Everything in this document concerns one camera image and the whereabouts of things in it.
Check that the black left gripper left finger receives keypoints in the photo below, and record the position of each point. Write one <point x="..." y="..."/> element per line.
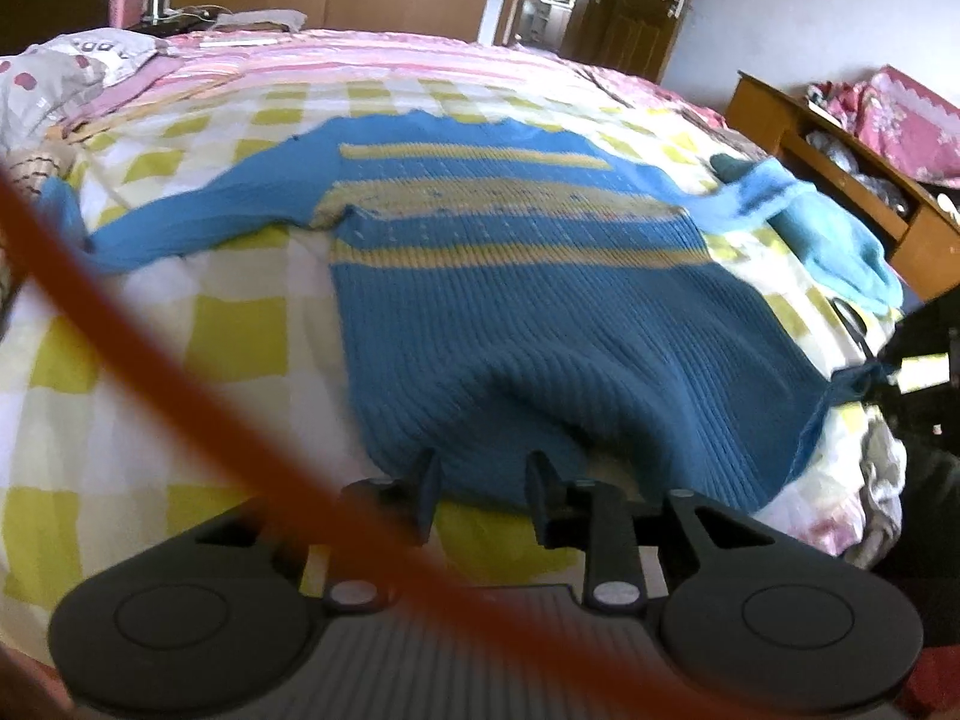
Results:
<point x="408" y="502"/>

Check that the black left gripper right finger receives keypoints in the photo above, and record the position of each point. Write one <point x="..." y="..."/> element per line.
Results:
<point x="579" y="513"/>

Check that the blue yellow striped knit sweater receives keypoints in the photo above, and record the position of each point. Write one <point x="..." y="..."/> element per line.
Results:
<point x="504" y="289"/>

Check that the wooden side cabinet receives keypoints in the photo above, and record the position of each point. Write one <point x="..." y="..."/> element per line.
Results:
<point x="920" y="241"/>

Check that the pink floral blanket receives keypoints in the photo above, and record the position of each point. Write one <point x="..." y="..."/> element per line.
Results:
<point x="909" y="125"/>

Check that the light blue folded garment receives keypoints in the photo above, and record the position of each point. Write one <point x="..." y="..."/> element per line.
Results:
<point x="836" y="247"/>

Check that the yellow white checked bedsheet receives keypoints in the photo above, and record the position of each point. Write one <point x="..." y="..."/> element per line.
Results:
<point x="88" y="478"/>

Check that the brown wooden door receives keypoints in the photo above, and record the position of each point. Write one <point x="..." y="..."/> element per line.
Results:
<point x="635" y="37"/>

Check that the pink striped quilt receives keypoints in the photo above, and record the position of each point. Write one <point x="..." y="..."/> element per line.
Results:
<point x="203" y="63"/>

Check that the grey cloth on nightstand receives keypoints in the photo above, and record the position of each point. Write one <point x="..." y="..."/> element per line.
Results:
<point x="261" y="20"/>

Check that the beige brown striped garment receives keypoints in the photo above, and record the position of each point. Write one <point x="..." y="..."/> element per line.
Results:
<point x="29" y="169"/>

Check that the grey pillow with pink dots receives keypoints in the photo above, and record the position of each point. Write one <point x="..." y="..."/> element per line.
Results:
<point x="53" y="81"/>

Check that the pink storage box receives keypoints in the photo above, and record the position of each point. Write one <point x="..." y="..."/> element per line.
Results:
<point x="126" y="14"/>

